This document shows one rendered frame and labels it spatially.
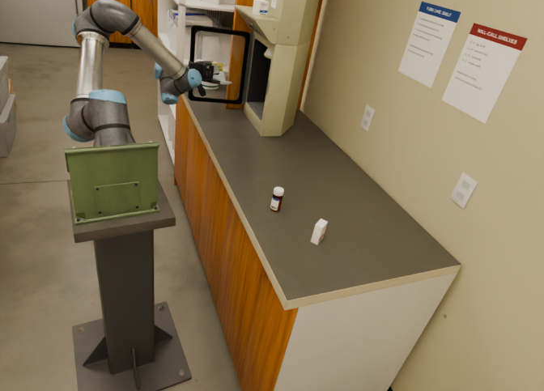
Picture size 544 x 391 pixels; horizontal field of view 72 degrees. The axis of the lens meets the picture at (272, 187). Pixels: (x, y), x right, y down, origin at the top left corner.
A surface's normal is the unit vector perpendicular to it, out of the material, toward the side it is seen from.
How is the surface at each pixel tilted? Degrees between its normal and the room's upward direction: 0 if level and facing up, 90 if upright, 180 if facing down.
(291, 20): 90
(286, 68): 90
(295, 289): 0
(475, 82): 90
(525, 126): 90
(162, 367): 0
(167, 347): 0
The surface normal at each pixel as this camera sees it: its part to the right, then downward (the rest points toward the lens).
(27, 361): 0.16, -0.83
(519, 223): -0.92, 0.07
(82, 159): 0.46, 0.54
